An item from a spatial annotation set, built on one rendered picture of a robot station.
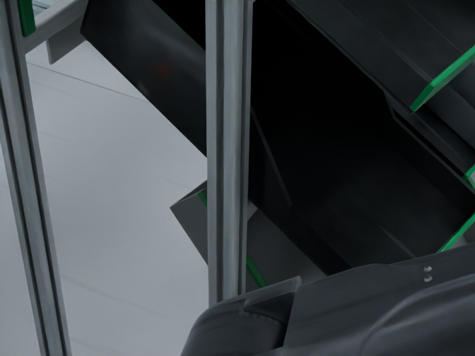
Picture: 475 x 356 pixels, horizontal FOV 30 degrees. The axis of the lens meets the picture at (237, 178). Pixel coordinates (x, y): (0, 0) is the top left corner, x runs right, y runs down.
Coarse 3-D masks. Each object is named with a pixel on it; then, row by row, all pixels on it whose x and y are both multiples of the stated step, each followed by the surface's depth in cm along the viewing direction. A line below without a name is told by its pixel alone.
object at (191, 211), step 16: (192, 192) 66; (176, 208) 64; (192, 208) 63; (192, 224) 64; (256, 224) 69; (272, 224) 70; (192, 240) 65; (256, 240) 68; (272, 240) 69; (288, 240) 70; (256, 256) 68; (272, 256) 69; (288, 256) 70; (304, 256) 70; (256, 272) 62; (272, 272) 68; (288, 272) 69; (304, 272) 70; (320, 272) 71; (256, 288) 63
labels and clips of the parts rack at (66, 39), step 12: (24, 0) 58; (24, 12) 58; (24, 24) 59; (72, 24) 66; (24, 36) 59; (60, 36) 65; (72, 36) 66; (48, 48) 64; (60, 48) 65; (72, 48) 67
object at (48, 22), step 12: (60, 0) 63; (72, 0) 63; (84, 0) 64; (48, 12) 62; (60, 12) 62; (72, 12) 63; (84, 12) 64; (36, 24) 60; (48, 24) 61; (60, 24) 62; (36, 36) 60; (48, 36) 62; (24, 48) 60; (252, 204) 59
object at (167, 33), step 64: (128, 0) 56; (192, 0) 66; (256, 0) 66; (128, 64) 59; (192, 64) 55; (256, 64) 65; (320, 64) 65; (192, 128) 58; (256, 128) 54; (320, 128) 63; (384, 128) 64; (256, 192) 57; (320, 192) 60; (384, 192) 62; (448, 192) 64; (320, 256) 56; (384, 256) 59
